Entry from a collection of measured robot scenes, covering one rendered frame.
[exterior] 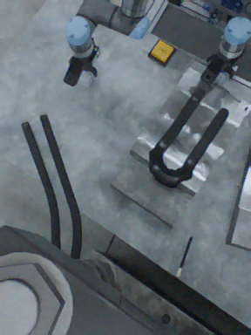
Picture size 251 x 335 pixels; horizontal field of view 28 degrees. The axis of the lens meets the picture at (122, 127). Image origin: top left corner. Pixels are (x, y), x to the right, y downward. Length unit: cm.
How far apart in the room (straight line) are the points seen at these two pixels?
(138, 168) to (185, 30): 109
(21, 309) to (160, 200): 124
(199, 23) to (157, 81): 83
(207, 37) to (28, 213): 128
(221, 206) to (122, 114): 48
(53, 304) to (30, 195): 213
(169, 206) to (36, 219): 106
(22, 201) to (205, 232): 116
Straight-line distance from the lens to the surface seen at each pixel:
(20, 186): 266
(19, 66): 195
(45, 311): 53
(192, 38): 261
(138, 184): 172
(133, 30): 155
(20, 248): 57
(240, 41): 155
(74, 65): 170
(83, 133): 183
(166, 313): 179
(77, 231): 164
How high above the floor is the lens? 256
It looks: 75 degrees down
